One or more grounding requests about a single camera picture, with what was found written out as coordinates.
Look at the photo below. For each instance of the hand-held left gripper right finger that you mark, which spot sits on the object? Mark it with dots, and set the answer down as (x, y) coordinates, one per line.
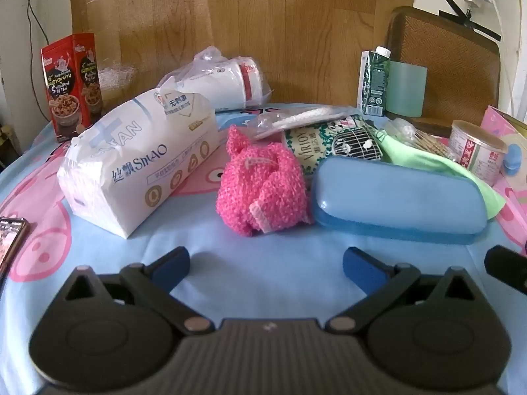
(362, 267)

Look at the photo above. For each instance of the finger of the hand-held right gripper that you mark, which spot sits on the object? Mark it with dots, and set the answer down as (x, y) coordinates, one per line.
(504, 265)

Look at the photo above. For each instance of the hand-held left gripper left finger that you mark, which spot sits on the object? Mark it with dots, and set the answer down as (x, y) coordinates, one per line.
(171, 264)

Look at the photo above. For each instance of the pink knitted cloth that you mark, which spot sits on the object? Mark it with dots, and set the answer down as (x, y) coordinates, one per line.
(255, 189)

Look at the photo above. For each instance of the light green cloth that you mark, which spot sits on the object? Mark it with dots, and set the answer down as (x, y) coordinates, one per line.
(416, 152)

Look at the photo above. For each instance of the green patterned pouch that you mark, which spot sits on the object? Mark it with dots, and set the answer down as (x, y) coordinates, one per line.
(313, 148)

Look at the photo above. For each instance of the pink cartoon box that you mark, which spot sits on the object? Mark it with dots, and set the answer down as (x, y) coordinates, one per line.
(496, 121)

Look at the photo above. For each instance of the blue glasses case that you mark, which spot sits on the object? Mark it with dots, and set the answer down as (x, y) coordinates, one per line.
(391, 201)

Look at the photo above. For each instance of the printed cartoon blanket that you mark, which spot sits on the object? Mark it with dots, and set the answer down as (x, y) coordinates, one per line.
(255, 255)

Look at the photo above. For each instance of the large white tissue pack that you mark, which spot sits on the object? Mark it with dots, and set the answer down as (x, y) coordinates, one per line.
(123, 173)

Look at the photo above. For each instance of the pink label tin can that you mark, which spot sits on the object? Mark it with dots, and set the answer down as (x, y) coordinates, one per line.
(473, 156)

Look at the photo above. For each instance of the bag of cotton swabs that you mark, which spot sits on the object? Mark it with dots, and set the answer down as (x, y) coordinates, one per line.
(428, 142)

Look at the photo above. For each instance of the black smartphone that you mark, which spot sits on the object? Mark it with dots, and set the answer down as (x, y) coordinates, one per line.
(10, 242)

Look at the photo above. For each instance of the clear cotton pads packet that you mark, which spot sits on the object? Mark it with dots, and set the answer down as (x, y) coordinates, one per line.
(296, 119)

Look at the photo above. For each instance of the green drink carton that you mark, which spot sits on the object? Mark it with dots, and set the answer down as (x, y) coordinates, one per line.
(374, 86)

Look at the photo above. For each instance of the pale green cup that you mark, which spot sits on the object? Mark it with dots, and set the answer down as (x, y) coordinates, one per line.
(405, 90)

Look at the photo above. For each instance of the plastic bag of paper cups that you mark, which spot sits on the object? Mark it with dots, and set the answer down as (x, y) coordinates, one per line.
(222, 82)

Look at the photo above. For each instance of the wooden rattan chair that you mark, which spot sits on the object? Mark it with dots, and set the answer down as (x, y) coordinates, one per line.
(453, 70)

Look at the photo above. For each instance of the red snack box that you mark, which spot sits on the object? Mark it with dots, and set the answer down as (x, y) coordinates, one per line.
(66, 90)

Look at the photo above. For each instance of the wooden board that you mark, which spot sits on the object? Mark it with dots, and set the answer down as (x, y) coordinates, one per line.
(288, 28)

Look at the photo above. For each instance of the black tape strips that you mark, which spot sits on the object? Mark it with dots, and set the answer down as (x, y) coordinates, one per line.
(455, 10)

